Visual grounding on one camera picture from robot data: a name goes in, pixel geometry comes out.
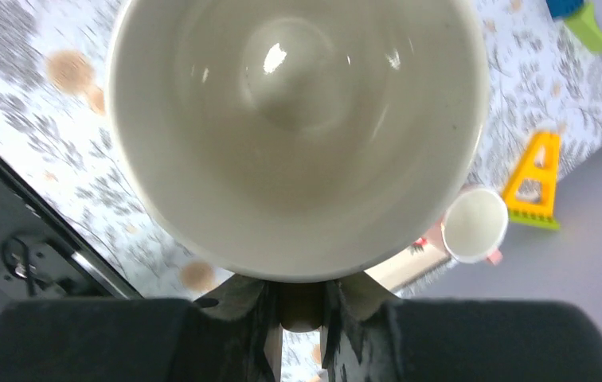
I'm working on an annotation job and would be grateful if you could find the strawberry print tray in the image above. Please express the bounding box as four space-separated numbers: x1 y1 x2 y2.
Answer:
365 238 450 291

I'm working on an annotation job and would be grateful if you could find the yellow handled mug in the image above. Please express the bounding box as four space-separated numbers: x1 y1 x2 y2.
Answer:
105 0 491 333

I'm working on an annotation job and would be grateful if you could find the pink ceramic mug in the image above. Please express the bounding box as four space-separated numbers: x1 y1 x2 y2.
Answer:
423 185 509 265

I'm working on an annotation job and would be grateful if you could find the blue toy brick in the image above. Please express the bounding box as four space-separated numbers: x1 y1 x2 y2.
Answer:
545 0 584 19

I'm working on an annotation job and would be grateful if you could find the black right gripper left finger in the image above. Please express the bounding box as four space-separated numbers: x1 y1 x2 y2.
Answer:
0 275 279 381

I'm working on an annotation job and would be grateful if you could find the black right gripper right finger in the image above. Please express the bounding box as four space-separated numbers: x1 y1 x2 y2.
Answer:
322 273 602 381

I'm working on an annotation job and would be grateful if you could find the green toy block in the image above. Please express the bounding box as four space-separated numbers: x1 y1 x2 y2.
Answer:
565 2 602 53

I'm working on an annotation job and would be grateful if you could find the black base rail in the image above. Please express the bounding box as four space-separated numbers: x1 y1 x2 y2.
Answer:
0 158 141 312

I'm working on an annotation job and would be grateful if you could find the yellow toy triangle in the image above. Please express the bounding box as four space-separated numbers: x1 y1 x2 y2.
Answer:
502 131 561 231

